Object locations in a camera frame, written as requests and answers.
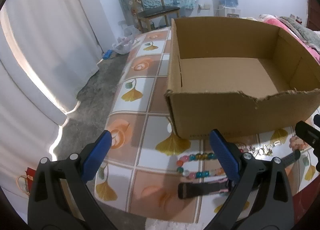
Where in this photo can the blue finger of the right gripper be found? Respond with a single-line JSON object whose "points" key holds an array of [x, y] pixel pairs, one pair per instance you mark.
{"points": [[308, 134]]}

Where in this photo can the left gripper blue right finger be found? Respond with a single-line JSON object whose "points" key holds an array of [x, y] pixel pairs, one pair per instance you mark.
{"points": [[261, 197]]}

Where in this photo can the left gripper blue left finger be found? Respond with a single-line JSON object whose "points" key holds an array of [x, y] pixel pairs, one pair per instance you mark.
{"points": [[48, 207]]}

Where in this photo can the red paper bag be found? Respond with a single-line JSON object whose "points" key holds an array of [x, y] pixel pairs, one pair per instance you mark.
{"points": [[25, 182]]}

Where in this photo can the patterned vinyl tablecloth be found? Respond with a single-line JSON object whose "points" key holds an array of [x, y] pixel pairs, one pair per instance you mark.
{"points": [[148, 160]]}

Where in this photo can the brown cardboard box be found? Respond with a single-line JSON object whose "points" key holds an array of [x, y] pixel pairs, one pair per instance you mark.
{"points": [[238, 76]]}

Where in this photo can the grey blanket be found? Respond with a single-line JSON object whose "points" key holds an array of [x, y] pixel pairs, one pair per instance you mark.
{"points": [[306, 35]]}

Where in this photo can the pink floral blanket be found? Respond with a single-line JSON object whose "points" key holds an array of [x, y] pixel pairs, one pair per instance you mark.
{"points": [[269, 19]]}

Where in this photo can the white curtain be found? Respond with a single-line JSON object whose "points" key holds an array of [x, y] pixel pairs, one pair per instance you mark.
{"points": [[49, 50]]}

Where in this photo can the water dispenser with bottle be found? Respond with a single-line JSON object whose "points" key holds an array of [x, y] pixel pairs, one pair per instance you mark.
{"points": [[227, 8]]}

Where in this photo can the white plastic bag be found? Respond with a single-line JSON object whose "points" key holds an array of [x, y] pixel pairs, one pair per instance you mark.
{"points": [[126, 42]]}

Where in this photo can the wooden chair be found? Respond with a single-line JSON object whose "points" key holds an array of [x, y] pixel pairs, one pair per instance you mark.
{"points": [[144, 15]]}

